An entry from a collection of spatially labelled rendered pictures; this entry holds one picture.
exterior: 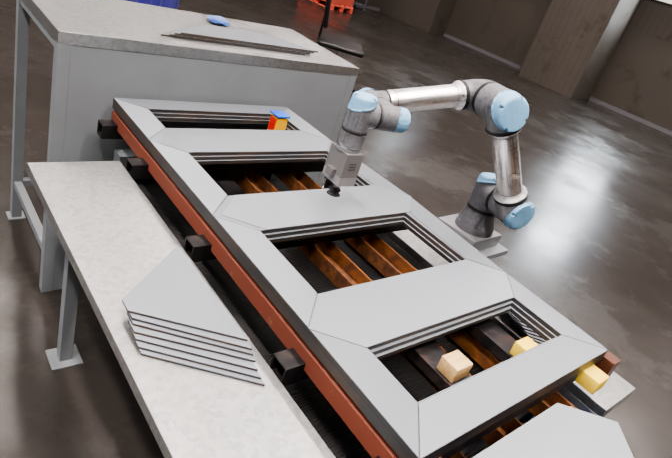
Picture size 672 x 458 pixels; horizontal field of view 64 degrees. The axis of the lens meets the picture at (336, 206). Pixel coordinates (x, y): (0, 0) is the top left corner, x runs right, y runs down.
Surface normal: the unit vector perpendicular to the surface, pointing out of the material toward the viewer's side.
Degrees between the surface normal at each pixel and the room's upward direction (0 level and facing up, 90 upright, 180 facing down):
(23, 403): 0
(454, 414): 0
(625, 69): 90
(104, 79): 90
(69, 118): 90
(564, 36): 90
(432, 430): 0
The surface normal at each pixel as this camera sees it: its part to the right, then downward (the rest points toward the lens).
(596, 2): -0.73, 0.10
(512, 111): 0.33, 0.38
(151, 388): 0.29, -0.85
